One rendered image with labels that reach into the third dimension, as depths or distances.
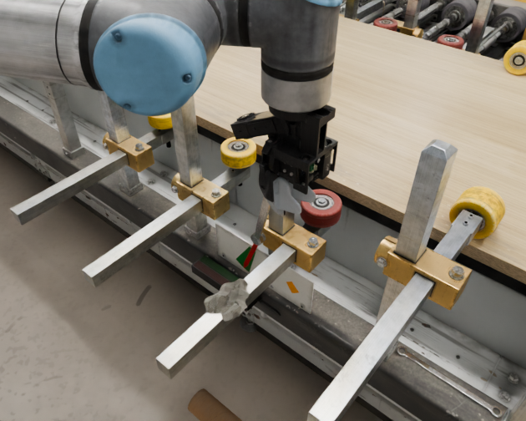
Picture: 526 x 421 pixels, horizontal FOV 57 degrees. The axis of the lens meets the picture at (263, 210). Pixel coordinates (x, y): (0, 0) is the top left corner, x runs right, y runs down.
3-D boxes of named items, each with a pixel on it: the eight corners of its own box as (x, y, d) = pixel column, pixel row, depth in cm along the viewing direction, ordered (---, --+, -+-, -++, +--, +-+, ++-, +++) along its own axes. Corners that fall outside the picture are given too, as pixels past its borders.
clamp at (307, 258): (310, 273, 91) (311, 255, 87) (255, 240, 97) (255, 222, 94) (326, 256, 94) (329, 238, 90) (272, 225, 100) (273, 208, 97)
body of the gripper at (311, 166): (304, 200, 66) (310, 124, 58) (256, 174, 70) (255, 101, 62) (335, 174, 70) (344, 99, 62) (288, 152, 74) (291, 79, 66)
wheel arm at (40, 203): (23, 229, 100) (17, 214, 98) (15, 221, 102) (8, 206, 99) (178, 139, 125) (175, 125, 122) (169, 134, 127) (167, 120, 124)
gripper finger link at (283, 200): (294, 238, 73) (297, 191, 67) (265, 221, 76) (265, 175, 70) (306, 227, 75) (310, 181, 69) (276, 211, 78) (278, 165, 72)
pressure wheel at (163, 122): (184, 154, 124) (179, 114, 116) (153, 156, 123) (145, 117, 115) (184, 136, 130) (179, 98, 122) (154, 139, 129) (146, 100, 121)
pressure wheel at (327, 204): (321, 261, 96) (327, 219, 88) (290, 243, 100) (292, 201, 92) (343, 240, 101) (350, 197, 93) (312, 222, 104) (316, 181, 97)
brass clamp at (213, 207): (212, 222, 103) (210, 205, 100) (169, 196, 110) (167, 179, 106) (232, 207, 107) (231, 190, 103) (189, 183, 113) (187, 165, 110)
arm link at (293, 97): (245, 67, 59) (293, 43, 65) (246, 103, 62) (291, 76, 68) (305, 89, 55) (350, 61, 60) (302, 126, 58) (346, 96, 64)
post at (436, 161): (383, 362, 91) (448, 155, 59) (367, 352, 93) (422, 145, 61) (392, 350, 93) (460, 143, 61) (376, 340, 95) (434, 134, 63)
